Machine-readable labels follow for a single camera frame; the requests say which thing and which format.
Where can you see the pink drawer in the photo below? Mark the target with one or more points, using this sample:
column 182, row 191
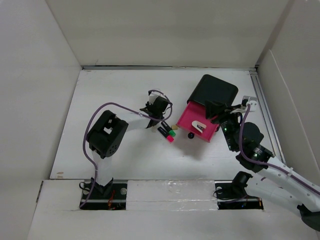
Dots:
column 196, row 112

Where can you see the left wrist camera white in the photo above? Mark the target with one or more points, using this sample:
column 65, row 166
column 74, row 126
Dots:
column 153, row 94

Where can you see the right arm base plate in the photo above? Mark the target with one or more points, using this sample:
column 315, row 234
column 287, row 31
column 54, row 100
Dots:
column 231, row 197

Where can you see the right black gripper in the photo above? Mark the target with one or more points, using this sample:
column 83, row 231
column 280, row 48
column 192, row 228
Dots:
column 213, row 108

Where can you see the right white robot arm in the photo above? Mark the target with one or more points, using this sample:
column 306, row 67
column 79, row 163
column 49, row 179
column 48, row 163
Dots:
column 266, row 176

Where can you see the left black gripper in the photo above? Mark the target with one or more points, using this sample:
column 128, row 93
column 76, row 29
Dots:
column 147, row 105

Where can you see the black drawer organizer box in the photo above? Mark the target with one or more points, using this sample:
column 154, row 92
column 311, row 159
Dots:
column 212, row 89

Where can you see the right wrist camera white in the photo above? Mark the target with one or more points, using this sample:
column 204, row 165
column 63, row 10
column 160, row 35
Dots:
column 249, row 102

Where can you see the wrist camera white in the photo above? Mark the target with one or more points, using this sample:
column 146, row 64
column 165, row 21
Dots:
column 249, row 102
column 153, row 94

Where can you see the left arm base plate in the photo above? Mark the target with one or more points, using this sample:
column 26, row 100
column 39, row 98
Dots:
column 111, row 197

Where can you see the aluminium rail back edge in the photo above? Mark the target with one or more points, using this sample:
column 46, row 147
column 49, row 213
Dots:
column 154, row 67

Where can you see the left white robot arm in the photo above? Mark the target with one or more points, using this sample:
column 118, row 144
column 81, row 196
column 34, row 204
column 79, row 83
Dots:
column 106, row 130

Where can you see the pink highlighter marker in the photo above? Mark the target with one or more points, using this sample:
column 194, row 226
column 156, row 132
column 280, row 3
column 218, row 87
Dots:
column 165, row 134

